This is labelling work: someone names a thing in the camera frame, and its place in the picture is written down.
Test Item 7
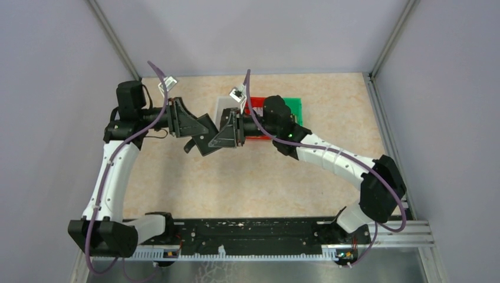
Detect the aluminium frame rail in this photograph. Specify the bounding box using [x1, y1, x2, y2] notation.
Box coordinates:
[362, 72, 417, 220]
[85, 0, 142, 81]

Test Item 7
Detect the red plastic bin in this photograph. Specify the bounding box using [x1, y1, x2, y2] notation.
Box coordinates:
[243, 97, 270, 140]

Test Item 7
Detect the aluminium frame rail left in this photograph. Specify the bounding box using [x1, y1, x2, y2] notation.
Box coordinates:
[85, 0, 142, 81]

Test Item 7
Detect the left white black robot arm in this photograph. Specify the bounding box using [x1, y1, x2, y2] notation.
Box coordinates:
[68, 81, 218, 258]

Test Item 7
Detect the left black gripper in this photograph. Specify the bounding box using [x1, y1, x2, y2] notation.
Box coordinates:
[140, 96, 210, 138]

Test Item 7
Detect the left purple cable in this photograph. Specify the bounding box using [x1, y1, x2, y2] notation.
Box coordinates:
[84, 60, 169, 274]

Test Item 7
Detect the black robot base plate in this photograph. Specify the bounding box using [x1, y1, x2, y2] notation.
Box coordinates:
[139, 217, 372, 258]

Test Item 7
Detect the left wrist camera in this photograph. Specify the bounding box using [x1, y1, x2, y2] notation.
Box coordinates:
[157, 76, 178, 95]

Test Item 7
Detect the aluminium frame rail right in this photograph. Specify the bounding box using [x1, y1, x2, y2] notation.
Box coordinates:
[362, 72, 417, 220]

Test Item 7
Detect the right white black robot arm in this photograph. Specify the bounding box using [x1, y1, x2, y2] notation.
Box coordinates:
[211, 96, 406, 243]

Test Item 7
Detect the white plastic bin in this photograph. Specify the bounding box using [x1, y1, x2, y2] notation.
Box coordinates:
[214, 96, 239, 128]

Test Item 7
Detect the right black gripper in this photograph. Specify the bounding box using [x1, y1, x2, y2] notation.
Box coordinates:
[210, 108, 279, 148]

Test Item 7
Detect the green plastic bin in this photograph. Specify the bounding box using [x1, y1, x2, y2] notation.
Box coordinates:
[284, 97, 303, 126]

